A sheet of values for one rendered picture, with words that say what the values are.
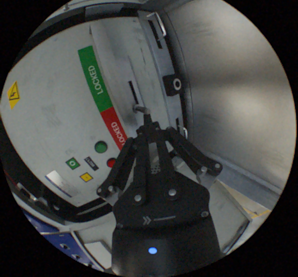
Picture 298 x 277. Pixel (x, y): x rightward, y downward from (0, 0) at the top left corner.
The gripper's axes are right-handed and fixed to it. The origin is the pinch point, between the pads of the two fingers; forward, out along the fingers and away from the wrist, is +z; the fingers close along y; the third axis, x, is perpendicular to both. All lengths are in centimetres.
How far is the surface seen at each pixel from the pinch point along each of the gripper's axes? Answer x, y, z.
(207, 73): 7.5, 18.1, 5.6
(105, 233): -33.4, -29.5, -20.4
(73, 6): 34.1, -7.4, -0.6
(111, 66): 13.0, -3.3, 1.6
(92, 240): -34, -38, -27
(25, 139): 10.3, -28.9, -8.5
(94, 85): 11.2, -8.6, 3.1
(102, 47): 17.8, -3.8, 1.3
